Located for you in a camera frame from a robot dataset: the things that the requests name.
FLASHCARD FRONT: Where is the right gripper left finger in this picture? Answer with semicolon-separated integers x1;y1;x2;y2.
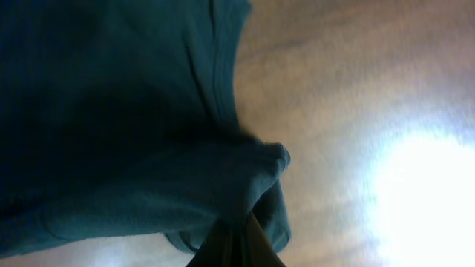
186;221;241;267

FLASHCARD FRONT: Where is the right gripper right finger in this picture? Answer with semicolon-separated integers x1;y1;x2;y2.
240;213;286;267

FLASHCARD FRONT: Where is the black Nike t-shirt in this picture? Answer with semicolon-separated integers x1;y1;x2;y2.
1;0;291;257

